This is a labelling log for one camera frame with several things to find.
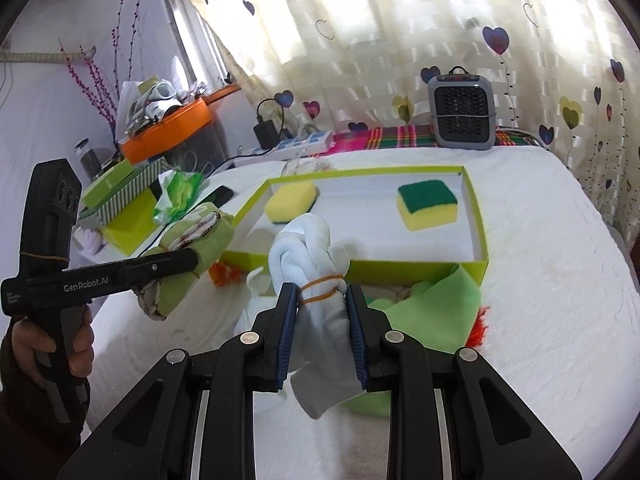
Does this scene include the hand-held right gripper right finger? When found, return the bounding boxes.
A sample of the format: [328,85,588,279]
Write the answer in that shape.
[346,282,583,480]

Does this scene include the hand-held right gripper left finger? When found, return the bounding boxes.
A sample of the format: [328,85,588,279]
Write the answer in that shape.
[59,282,301,480]

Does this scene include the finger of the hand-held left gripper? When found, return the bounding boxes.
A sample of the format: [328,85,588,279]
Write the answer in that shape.
[147,249,199,282]

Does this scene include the green towel patterned edge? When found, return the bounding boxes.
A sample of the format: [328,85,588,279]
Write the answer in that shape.
[132,202,236,321]

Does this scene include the green cloth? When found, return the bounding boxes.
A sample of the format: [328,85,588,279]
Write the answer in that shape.
[345,262,483,418]

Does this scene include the lime green cardboard box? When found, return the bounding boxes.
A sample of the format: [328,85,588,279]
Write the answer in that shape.
[220,165,488,286]

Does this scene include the person's left hand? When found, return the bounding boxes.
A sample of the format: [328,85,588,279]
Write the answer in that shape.
[9,306,96,401]

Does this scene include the orange yarn tassel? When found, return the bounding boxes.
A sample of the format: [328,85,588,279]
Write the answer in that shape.
[467,305,493,348]
[209,261,246,288]

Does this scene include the lime green box lid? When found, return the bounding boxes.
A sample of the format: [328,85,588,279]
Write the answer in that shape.
[100,192,166,256]

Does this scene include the dark glass jar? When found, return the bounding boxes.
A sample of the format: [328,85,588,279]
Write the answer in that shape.
[74,139,103,181]

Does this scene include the green tissue pack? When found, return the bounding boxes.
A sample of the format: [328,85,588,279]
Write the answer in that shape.
[152,170,206,226]

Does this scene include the striped green box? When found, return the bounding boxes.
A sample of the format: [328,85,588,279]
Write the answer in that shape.
[80,160,173,228]

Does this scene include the black phone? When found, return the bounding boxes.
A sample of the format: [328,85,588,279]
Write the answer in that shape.
[197,185,235,209]

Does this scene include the dark glass tank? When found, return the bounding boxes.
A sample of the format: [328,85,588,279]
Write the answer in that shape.
[150,120,231,176]

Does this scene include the pink decorative branches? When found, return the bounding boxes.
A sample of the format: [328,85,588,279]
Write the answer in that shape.
[57,0,146,126]

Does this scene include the orange tray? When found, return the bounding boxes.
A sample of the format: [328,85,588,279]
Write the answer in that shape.
[119,97,217,165]

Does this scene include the plain yellow sponge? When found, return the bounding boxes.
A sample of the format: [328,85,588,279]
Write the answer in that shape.
[264,181,317,226]

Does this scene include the white grey clutter pile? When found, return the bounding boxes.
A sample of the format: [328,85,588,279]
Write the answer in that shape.
[131,79,182,126]

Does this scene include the yellow sponge green scouring pad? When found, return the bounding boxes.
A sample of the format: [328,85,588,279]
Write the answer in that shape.
[396,181,459,232]

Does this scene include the black charger adapter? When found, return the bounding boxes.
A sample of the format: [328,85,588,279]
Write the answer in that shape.
[253,97,286,148]

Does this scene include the clear plastic packet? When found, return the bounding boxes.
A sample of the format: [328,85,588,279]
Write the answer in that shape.
[280,157,331,178]

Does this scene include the white blue power strip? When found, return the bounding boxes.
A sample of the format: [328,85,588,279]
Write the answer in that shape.
[240,130,334,161]

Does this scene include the plaid cloth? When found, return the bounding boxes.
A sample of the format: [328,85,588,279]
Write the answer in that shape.
[332,124,543,152]

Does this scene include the grey fan heater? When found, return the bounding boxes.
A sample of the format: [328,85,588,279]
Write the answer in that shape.
[427,66,497,151]

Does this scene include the cream curtain with hearts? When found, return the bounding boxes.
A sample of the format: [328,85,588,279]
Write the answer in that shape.
[167,0,640,256]

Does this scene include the white wall conduit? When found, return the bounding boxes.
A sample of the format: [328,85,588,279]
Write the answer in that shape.
[0,47,96,67]

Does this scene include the window frame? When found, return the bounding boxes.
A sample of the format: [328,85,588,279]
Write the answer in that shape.
[157,0,236,91]

